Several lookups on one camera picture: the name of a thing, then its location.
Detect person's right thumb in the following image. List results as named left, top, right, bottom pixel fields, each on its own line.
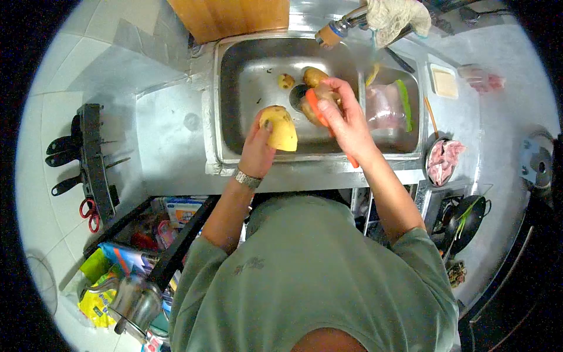
left=317, top=99, right=348, bottom=133

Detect steel kettle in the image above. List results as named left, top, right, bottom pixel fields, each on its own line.
left=81, top=273, right=163, bottom=344

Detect medium brown potato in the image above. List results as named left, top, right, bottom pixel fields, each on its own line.
left=303, top=67, right=330, bottom=89

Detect person's right hand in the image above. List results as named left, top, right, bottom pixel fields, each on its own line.
left=317, top=78, right=381, bottom=167

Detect green packet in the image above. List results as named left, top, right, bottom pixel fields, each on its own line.
left=79, top=248, right=111, bottom=282

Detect blue plastic bag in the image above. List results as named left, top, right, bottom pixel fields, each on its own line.
left=98, top=242, right=155, bottom=275

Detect cream rectangular tray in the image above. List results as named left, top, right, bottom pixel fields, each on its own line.
left=430, top=64, right=459, bottom=99

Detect blue and white packet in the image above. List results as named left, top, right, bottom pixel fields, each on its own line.
left=165, top=198, right=205, bottom=229

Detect black wok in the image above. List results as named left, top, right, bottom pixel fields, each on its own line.
left=433, top=195, right=492, bottom=257

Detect peeled yellow potato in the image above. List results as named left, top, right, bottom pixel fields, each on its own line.
left=259, top=105, right=298, bottom=152

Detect person's right fingers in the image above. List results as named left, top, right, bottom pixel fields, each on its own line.
left=323, top=78, right=360, bottom=111

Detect wooden chopstick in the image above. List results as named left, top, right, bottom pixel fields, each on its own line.
left=423, top=97, right=440, bottom=139

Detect red scissors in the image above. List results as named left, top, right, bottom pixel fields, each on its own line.
left=79, top=199, right=101, bottom=234

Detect orange peeler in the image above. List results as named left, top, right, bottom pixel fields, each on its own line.
left=306, top=88, right=360, bottom=169

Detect green onions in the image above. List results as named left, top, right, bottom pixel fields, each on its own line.
left=455, top=196, right=484, bottom=240

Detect large brown potato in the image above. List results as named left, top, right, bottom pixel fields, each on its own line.
left=300, top=84, right=341, bottom=128

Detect black storage shelf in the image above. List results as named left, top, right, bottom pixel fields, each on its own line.
left=84, top=196, right=221, bottom=291

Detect person's body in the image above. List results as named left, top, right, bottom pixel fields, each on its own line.
left=168, top=196, right=460, bottom=352

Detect yellow packet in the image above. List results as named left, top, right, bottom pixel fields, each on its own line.
left=78, top=264, right=123, bottom=328

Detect black stick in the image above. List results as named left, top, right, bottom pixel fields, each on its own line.
left=385, top=48, right=416, bottom=74

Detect wooden cutting board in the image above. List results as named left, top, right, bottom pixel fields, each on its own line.
left=167, top=0, right=291, bottom=45

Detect black handled knife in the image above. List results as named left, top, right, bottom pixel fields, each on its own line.
left=45, top=150, right=131, bottom=170
left=46, top=136, right=119, bottom=155
left=50, top=175, right=85, bottom=197

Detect person's left hand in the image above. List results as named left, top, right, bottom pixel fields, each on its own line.
left=237, top=112, right=278, bottom=179

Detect steel double sink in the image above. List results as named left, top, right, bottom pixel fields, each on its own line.
left=214, top=33, right=425, bottom=165

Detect steel bowl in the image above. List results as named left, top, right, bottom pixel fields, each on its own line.
left=425, top=137, right=460, bottom=187

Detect black knife rack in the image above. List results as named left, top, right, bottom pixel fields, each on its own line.
left=70, top=103, right=120, bottom=225

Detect steel faucet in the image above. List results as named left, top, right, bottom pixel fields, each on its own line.
left=314, top=6, right=414, bottom=49

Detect pale mesh cloth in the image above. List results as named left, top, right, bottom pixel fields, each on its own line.
left=365, top=0, right=433, bottom=48

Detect raw pink meat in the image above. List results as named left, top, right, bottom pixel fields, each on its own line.
left=429, top=141, right=467, bottom=185

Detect pink plastic bag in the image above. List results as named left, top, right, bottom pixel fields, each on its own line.
left=457, top=64, right=506, bottom=94

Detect clear bag of meat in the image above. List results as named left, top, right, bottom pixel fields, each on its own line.
left=365, top=79, right=414, bottom=133

